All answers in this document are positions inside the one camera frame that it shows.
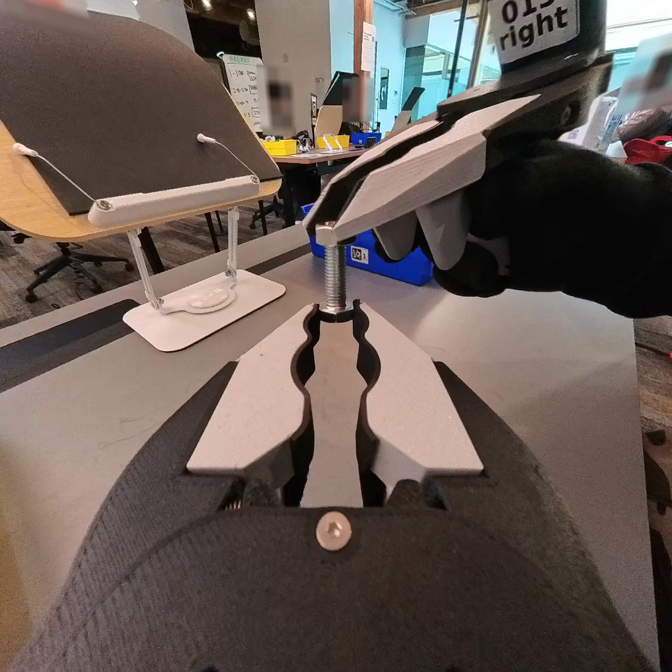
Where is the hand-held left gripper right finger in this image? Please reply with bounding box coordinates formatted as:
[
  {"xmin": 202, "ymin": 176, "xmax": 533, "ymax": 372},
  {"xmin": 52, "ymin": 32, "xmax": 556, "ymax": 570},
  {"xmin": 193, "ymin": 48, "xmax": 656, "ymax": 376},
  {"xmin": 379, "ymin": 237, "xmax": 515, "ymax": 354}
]
[{"xmin": 352, "ymin": 299, "xmax": 486, "ymax": 509}]

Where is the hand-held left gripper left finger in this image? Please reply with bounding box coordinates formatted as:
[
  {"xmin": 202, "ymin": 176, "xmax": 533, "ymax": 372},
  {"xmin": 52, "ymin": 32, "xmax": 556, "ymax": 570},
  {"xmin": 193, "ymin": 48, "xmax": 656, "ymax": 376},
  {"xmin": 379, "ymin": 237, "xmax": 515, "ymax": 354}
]
[{"xmin": 185, "ymin": 303, "xmax": 322, "ymax": 509}]

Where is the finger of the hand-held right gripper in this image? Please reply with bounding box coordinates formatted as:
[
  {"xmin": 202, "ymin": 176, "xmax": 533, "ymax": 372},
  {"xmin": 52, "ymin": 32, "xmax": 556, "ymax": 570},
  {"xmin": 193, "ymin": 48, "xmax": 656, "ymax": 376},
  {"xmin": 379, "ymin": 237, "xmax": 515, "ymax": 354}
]
[
  {"xmin": 303, "ymin": 119, "xmax": 448, "ymax": 237},
  {"xmin": 333, "ymin": 93, "xmax": 543, "ymax": 243}
]

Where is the blue plastic bin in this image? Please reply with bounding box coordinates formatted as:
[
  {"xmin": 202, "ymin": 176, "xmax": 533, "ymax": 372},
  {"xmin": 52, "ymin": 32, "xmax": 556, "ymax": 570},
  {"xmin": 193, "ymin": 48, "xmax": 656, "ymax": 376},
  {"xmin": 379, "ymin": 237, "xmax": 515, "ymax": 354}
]
[{"xmin": 302, "ymin": 204, "xmax": 434, "ymax": 287}]

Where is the silver hex bolt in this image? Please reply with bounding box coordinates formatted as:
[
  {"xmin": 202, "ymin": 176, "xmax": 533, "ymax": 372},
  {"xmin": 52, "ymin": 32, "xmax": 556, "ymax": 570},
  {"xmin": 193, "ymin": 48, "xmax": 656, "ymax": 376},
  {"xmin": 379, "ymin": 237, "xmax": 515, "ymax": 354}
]
[{"xmin": 317, "ymin": 243, "xmax": 359, "ymax": 322}]

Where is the person's right forearm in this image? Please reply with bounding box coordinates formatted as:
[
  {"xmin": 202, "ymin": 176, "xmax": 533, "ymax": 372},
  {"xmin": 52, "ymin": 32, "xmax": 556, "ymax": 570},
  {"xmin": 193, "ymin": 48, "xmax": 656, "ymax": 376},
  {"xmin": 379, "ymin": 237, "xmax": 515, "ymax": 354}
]
[{"xmin": 546, "ymin": 152, "xmax": 672, "ymax": 320}]

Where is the person's right hand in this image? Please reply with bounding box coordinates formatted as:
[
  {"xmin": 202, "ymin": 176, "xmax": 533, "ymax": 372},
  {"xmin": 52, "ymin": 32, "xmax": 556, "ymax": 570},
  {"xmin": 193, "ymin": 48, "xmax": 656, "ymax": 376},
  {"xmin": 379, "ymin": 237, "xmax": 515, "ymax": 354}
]
[{"xmin": 433, "ymin": 138, "xmax": 558, "ymax": 299}]

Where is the beige board book stand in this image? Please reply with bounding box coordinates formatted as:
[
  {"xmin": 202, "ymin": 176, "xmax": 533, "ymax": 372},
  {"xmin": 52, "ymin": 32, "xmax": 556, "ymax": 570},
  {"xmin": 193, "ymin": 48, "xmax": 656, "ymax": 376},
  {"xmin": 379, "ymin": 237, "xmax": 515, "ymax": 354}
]
[{"xmin": 314, "ymin": 71, "xmax": 359, "ymax": 140}]

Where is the wooden office desk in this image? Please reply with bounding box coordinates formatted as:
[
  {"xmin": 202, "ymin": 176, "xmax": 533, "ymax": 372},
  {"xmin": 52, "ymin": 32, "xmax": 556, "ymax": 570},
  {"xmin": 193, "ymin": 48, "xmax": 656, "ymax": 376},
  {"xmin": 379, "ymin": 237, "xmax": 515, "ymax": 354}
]
[{"xmin": 262, "ymin": 144, "xmax": 380, "ymax": 165}]

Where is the black stand pole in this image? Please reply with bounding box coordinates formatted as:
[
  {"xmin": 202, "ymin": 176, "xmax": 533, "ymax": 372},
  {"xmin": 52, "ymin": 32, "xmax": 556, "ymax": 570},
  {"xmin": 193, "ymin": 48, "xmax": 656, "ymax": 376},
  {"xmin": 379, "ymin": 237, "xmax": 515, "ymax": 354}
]
[{"xmin": 448, "ymin": 0, "xmax": 469, "ymax": 102}]

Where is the white book stand wooden board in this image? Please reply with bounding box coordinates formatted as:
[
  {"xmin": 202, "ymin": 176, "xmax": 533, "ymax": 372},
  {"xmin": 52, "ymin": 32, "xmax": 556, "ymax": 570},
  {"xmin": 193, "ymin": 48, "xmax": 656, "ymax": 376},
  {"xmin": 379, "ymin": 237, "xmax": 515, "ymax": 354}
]
[{"xmin": 0, "ymin": 10, "xmax": 287, "ymax": 352}]

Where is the handwritten whiteboard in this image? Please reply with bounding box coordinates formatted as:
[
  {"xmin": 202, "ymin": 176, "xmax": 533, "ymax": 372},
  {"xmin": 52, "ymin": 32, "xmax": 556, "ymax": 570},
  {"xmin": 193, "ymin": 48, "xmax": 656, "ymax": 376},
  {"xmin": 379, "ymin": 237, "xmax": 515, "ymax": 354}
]
[{"xmin": 222, "ymin": 52, "xmax": 263, "ymax": 134}]

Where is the black office chair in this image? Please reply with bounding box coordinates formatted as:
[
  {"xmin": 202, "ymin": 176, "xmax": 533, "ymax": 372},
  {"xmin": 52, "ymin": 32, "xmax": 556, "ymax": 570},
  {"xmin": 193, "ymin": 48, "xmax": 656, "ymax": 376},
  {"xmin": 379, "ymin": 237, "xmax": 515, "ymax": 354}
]
[{"xmin": 23, "ymin": 240, "xmax": 134, "ymax": 303}]

